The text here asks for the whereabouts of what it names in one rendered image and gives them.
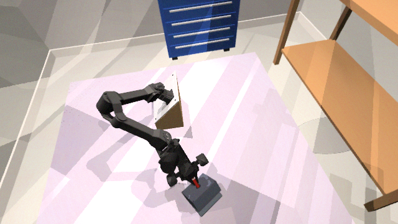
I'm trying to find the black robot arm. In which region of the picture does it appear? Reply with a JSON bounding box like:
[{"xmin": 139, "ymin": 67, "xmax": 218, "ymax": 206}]
[{"xmin": 96, "ymin": 82, "xmax": 199, "ymax": 181}]

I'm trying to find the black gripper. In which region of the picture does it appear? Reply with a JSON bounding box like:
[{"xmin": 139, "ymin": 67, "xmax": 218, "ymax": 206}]
[{"xmin": 166, "ymin": 153, "xmax": 209, "ymax": 187}]

